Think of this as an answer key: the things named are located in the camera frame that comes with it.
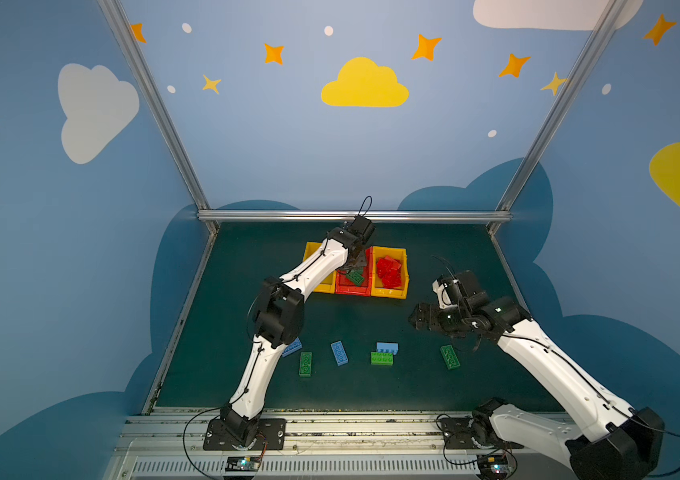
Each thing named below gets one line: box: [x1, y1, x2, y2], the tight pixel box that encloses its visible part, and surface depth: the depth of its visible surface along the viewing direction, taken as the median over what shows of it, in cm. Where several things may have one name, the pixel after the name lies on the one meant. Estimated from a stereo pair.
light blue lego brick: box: [376, 342, 399, 355], surface depth 89 cm
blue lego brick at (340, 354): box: [330, 340, 349, 366], surface depth 90 cm
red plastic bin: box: [335, 246, 373, 297], surface depth 101 cm
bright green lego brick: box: [371, 352, 393, 366], surface depth 88 cm
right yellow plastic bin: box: [371, 246, 409, 299], surface depth 103 cm
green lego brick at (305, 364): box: [299, 352, 313, 377], surface depth 86 cm
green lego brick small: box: [346, 268, 364, 287], surface depth 106 cm
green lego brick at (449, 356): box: [440, 344, 461, 370], surface depth 88 cm
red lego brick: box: [376, 255, 402, 289], surface depth 103 cm
